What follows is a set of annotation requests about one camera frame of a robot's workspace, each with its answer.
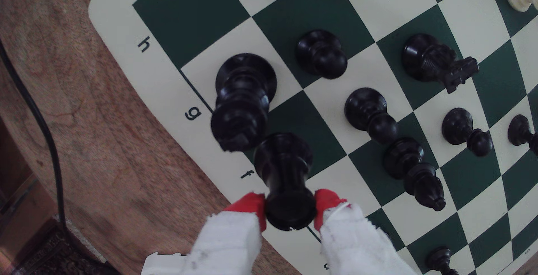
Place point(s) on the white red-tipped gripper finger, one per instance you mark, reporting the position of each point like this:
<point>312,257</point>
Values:
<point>357,245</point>
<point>227,245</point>

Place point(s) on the black chess rook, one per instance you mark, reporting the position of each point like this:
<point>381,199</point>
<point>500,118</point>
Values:
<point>286,170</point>

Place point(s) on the black chess pawn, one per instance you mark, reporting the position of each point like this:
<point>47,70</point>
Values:
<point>519,130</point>
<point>457,125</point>
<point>319,54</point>
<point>439,260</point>
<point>365,109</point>

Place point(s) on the black chess bishop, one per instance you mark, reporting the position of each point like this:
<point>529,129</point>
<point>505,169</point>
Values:
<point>405,159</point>

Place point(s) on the black chess king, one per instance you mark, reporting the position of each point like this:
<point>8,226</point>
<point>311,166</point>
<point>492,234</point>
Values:
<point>241,98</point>

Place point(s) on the black chess knight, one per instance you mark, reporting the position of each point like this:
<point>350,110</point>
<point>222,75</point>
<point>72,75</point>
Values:
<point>424,60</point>

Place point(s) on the green white chess board mat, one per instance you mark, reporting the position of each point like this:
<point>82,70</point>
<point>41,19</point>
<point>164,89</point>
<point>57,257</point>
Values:
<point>189,18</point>

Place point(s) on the dark patterned rug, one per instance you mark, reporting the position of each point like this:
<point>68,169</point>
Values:
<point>54,258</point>

